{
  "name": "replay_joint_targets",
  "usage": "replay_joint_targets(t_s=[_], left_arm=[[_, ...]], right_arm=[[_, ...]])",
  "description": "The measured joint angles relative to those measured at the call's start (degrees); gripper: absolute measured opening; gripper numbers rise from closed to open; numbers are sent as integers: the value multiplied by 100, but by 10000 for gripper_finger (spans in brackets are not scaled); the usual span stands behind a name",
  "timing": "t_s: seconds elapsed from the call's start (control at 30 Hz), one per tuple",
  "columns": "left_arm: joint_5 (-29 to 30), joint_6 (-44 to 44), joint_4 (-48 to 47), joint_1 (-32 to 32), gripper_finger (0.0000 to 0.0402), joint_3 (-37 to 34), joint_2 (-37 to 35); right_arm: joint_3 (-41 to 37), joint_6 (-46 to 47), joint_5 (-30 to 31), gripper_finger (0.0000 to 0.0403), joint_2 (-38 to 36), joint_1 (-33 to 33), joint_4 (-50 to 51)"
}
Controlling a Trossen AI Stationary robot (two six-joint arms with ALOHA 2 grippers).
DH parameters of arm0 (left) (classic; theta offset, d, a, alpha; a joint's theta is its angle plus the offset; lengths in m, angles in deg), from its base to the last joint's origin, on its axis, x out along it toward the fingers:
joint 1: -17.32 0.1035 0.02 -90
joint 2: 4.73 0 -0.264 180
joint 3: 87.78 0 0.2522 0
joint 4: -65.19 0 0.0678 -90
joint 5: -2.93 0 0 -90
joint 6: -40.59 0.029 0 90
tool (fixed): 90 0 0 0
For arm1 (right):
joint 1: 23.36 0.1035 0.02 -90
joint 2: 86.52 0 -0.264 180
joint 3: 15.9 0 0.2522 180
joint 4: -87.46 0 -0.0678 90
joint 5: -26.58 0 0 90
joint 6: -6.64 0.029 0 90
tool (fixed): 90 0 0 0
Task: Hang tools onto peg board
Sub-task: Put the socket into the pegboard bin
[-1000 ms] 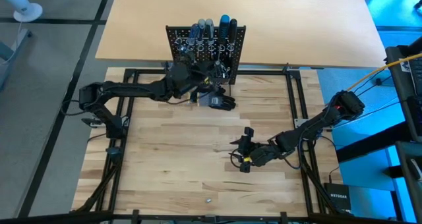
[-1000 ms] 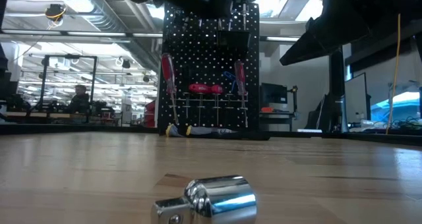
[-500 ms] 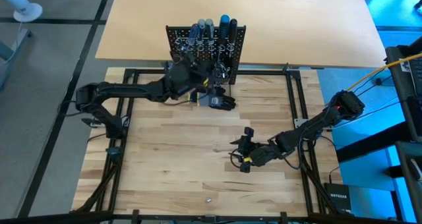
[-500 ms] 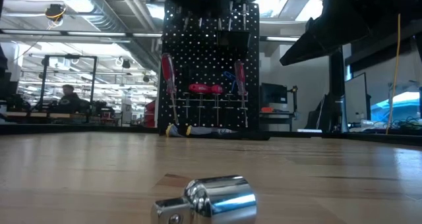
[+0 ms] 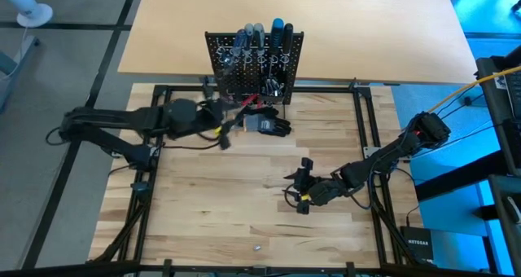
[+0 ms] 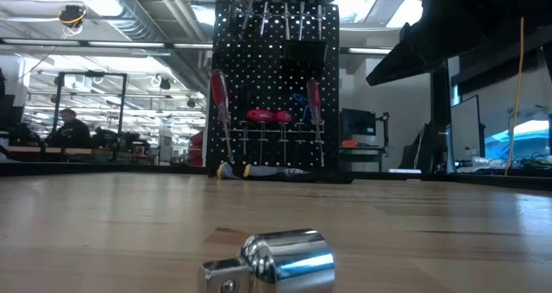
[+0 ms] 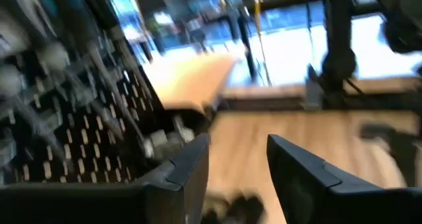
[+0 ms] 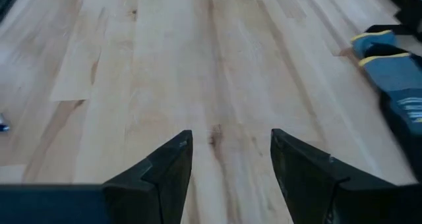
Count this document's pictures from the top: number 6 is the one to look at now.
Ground chrome wire hook rack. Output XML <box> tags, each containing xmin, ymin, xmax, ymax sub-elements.
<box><xmin>228</xmin><ymin>0</ymin><xmax>329</xmax><ymax>23</ymax></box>

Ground black monitor desk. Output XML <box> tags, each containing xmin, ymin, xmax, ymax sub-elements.
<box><xmin>338</xmin><ymin>146</ymin><xmax>389</xmax><ymax>172</ymax></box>

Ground person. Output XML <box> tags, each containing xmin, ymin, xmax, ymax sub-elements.
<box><xmin>45</xmin><ymin>108</ymin><xmax>93</xmax><ymax>150</ymax></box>

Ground translucent red handled screwdriver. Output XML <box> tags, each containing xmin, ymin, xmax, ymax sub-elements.
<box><xmin>210</xmin><ymin>69</ymin><xmax>236</xmax><ymax>165</ymax></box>

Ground black metal pegboard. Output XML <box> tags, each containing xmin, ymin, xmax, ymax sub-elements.
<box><xmin>205</xmin><ymin>0</ymin><xmax>342</xmax><ymax>184</ymax></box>

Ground black aluminium table frame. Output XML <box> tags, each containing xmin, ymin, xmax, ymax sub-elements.
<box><xmin>0</xmin><ymin>159</ymin><xmax>552</xmax><ymax>190</ymax></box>

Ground short ceiling light bar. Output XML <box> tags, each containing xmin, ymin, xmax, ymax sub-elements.
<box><xmin>340</xmin><ymin>46</ymin><xmax>394</xmax><ymax>56</ymax></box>

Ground grey black work glove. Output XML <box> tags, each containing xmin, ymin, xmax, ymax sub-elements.
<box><xmin>216</xmin><ymin>162</ymin><xmax>243</xmax><ymax>181</ymax></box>

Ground black frame robot station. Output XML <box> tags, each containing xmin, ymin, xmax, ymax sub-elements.
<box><xmin>51</xmin><ymin>71</ymin><xmax>129</xmax><ymax>150</ymax></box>

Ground silver ceiling duct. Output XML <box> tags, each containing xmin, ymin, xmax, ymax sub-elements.
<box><xmin>64</xmin><ymin>0</ymin><xmax>212</xmax><ymax>94</ymax></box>

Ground blue cover sheet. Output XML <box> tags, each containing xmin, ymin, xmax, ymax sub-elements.
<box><xmin>485</xmin><ymin>119</ymin><xmax>552</xmax><ymax>160</ymax></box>

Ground small red handled screwdriver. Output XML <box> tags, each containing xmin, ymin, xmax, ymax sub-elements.
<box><xmin>275</xmin><ymin>110</ymin><xmax>294</xmax><ymax>167</ymax></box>

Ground cluttered background workbench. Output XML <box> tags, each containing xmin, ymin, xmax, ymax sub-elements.
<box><xmin>0</xmin><ymin>127</ymin><xmax>152</xmax><ymax>163</ymax></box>

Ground long ceiling light bar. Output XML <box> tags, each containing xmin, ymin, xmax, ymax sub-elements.
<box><xmin>0</xmin><ymin>36</ymin><xmax>215</xmax><ymax>57</ymax></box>

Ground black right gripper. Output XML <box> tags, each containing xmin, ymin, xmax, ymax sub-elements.
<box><xmin>366</xmin><ymin>0</ymin><xmax>523</xmax><ymax>86</ymax></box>

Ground tangled cables pile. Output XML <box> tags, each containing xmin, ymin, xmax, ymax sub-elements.
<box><xmin>456</xmin><ymin>153</ymin><xmax>552</xmax><ymax>173</ymax></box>

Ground black pegboard bin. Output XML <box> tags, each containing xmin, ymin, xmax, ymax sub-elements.
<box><xmin>282</xmin><ymin>40</ymin><xmax>330</xmax><ymax>68</ymax></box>

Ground red-handled pliers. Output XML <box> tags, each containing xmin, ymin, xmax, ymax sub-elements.
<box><xmin>228</xmin><ymin>119</ymin><xmax>327</xmax><ymax>156</ymax></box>

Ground black computer monitor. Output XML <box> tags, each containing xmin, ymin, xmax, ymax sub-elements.
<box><xmin>340</xmin><ymin>109</ymin><xmax>377</xmax><ymax>137</ymax></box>

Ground blue handled pliers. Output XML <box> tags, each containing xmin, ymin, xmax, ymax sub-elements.
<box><xmin>292</xmin><ymin>93</ymin><xmax>312</xmax><ymax>122</ymax></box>

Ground black tower column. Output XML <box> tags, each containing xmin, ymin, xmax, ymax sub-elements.
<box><xmin>430</xmin><ymin>64</ymin><xmax>453</xmax><ymax>174</ymax></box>

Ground yellow grey tool at rack base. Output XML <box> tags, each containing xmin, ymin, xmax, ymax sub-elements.
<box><xmin>243</xmin><ymin>163</ymin><xmax>312</xmax><ymax>182</ymax></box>

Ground chrome socket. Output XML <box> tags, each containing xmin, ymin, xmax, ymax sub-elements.
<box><xmin>197</xmin><ymin>228</ymin><xmax>338</xmax><ymax>293</ymax></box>

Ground black ceiling device yellow cable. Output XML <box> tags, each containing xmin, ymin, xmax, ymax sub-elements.
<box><xmin>58</xmin><ymin>4</ymin><xmax>88</xmax><ymax>32</ymax></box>

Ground white upright panel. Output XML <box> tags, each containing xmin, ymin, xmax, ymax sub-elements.
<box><xmin>450</xmin><ymin>95</ymin><xmax>487</xmax><ymax>174</ymax></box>

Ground red handled pliers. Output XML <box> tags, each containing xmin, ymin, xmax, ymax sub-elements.
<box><xmin>305</xmin><ymin>78</ymin><xmax>326</xmax><ymax>168</ymax></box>

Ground red rounded object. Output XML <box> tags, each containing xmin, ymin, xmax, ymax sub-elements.
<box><xmin>189</xmin><ymin>131</ymin><xmax>207</xmax><ymax>168</ymax></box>

